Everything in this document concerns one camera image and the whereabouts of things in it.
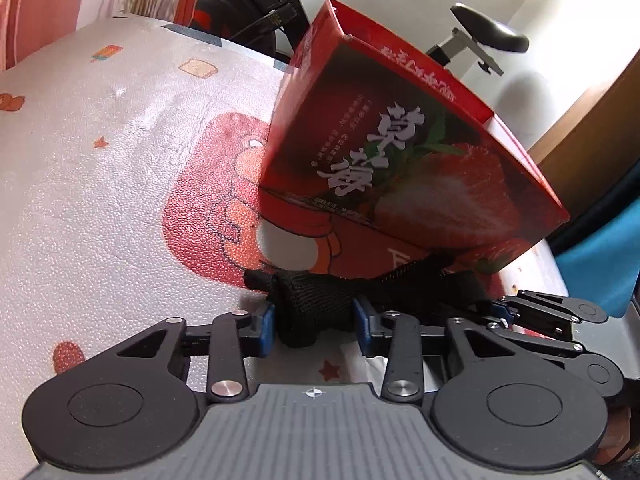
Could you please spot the red strawberry print cardboard box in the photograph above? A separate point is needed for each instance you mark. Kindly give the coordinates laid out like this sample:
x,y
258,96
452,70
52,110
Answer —
x,y
425,185

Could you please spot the black fabric sleeve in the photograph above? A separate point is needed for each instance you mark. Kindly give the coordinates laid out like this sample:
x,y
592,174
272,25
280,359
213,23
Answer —
x,y
310,305

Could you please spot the wooden door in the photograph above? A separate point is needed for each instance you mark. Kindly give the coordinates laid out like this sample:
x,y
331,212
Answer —
x,y
590,130

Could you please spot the blue curtain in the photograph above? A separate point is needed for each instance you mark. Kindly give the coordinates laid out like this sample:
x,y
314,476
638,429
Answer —
x,y
600,260

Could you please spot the black exercise bike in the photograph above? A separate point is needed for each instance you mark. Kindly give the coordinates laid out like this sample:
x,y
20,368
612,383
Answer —
x,y
240,0

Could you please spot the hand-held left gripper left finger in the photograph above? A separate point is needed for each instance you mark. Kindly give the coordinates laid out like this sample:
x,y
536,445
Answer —
x,y
265,331

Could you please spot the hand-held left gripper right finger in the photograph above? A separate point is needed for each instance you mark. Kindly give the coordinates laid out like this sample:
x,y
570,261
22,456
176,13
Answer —
x,y
361,326

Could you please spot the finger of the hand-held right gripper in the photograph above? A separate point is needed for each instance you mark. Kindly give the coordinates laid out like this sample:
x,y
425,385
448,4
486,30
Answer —
x,y
550,306
560,347

